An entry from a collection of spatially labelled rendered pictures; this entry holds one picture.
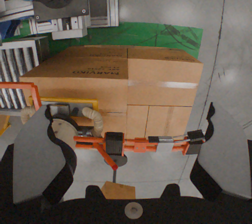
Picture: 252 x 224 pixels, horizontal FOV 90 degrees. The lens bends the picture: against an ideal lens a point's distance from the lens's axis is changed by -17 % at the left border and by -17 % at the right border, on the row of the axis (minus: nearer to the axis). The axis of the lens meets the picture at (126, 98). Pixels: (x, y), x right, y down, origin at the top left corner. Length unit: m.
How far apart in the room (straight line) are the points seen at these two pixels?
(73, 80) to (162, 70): 0.68
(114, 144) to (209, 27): 1.59
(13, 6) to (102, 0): 0.81
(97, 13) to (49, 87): 0.84
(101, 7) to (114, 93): 0.88
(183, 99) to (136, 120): 0.45
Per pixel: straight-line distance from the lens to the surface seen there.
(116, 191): 2.01
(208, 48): 1.90
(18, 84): 0.61
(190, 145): 0.69
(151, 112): 1.35
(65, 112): 0.70
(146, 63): 1.14
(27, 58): 1.37
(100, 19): 1.44
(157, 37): 1.67
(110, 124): 0.89
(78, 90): 0.81
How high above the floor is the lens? 1.63
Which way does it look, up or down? 61 degrees down
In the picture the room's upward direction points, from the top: 180 degrees counter-clockwise
